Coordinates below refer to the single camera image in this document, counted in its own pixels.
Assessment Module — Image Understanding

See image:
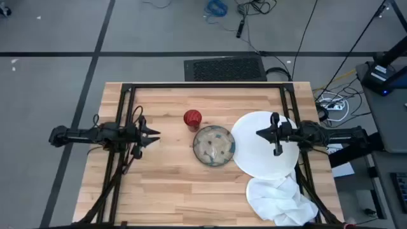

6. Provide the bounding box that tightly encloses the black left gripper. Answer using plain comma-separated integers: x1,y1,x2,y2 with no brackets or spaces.
127,114,161,160

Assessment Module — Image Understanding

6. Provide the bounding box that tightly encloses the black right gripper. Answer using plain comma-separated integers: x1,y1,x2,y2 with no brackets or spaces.
256,112,300,157

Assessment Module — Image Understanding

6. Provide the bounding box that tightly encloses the white round woven placemat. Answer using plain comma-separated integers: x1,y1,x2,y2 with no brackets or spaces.
230,111,300,181

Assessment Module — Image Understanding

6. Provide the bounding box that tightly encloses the red ribbed cup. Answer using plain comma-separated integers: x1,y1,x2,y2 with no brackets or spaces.
183,109,203,133

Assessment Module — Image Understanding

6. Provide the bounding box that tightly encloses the patterned ceramic bowl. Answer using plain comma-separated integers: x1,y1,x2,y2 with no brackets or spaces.
193,125,236,167

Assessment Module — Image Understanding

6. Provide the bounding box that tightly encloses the white cloth napkin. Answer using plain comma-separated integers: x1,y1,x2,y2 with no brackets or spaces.
245,171,319,226

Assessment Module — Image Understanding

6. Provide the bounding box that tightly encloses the white paper sheet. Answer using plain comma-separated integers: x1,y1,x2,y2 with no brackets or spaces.
326,143,355,178

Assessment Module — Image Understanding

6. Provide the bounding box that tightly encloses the black desk leg beam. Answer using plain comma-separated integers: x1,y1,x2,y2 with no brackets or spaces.
328,132,385,169

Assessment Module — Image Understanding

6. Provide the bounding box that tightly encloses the black power adapter stick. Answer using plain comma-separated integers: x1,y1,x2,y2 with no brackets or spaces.
235,19,246,39

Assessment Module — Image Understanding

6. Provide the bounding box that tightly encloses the dark grey desk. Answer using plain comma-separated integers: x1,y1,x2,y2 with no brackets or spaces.
370,151,407,229

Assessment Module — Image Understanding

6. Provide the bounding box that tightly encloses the black box with blue light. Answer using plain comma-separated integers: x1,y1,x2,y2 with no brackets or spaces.
361,62,407,96

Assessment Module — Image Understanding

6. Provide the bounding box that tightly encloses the black keyboard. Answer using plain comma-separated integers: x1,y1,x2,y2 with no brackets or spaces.
390,172,407,214

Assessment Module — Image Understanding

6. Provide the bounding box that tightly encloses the black tripod leg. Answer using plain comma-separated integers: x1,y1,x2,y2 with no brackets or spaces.
388,0,407,32

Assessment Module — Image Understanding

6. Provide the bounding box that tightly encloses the black coiled cable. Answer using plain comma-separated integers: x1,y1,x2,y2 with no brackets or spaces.
265,66,293,82

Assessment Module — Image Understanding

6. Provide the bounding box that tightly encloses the black aluminium table frame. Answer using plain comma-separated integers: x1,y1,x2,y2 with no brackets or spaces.
76,81,346,227

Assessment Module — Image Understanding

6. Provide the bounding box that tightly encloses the white looped cable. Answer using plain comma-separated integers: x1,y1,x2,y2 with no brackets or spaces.
317,91,350,123

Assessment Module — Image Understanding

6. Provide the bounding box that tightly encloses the yellow cable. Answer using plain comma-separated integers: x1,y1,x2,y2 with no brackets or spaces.
313,69,357,93

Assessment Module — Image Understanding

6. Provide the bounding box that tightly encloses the long black cable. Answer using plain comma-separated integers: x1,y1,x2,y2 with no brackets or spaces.
315,0,389,102
290,0,319,81

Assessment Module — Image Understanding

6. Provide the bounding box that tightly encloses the black tangled cable bundle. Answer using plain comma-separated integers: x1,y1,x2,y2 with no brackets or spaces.
234,0,278,20

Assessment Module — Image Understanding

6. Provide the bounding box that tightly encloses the blue coiled cable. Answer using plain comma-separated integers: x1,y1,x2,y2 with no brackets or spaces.
203,0,229,25

